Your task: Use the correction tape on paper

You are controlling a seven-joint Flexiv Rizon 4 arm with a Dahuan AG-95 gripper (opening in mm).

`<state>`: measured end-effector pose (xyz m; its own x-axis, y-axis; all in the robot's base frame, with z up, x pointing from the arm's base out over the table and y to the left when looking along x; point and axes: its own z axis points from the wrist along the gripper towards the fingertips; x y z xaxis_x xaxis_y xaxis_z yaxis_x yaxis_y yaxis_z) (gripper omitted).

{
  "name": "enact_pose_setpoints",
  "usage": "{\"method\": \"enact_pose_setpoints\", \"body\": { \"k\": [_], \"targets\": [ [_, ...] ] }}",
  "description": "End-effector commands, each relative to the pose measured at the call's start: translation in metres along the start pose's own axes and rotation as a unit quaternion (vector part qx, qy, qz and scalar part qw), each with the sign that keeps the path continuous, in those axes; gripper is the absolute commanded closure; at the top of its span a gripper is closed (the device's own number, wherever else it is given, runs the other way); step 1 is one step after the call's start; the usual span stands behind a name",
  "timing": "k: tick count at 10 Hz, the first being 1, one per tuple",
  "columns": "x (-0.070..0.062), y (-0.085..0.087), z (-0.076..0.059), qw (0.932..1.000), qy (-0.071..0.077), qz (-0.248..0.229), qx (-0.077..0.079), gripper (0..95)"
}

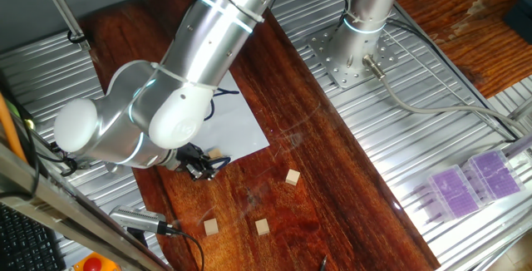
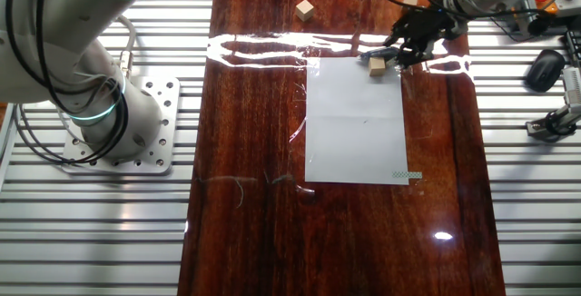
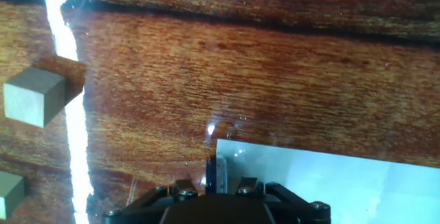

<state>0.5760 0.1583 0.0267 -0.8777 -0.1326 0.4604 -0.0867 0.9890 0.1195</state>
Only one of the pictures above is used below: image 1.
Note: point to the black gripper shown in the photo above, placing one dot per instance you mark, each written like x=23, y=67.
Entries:
x=188, y=156

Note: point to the blue transparent correction tape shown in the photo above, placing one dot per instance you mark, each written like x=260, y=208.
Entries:
x=226, y=161

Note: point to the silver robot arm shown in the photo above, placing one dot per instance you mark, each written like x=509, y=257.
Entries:
x=208, y=34

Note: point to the small wooden cube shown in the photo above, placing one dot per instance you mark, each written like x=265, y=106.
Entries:
x=215, y=153
x=262, y=226
x=211, y=226
x=292, y=177

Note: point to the white paper sheet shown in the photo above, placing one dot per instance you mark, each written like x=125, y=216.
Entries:
x=237, y=134

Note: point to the glossy brown wooden board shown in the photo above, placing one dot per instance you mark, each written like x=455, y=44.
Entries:
x=332, y=200

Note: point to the orange emergency stop box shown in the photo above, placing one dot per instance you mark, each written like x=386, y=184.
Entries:
x=92, y=264

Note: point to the black pen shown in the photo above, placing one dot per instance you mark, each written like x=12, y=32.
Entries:
x=323, y=264

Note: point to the black keyboard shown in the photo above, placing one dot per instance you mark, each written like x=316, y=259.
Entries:
x=25, y=242

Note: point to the thin metal rod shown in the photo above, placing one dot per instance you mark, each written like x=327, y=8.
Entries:
x=62, y=9

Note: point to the black box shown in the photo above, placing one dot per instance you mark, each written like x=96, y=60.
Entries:
x=521, y=23

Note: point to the black camera stand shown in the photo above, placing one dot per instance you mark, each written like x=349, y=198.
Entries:
x=137, y=237

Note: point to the metal camera mount clamp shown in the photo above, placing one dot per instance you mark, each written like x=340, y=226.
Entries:
x=81, y=164

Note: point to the steel frame beam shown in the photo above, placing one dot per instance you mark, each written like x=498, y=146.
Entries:
x=50, y=198

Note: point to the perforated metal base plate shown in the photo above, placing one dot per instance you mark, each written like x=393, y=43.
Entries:
x=328, y=61

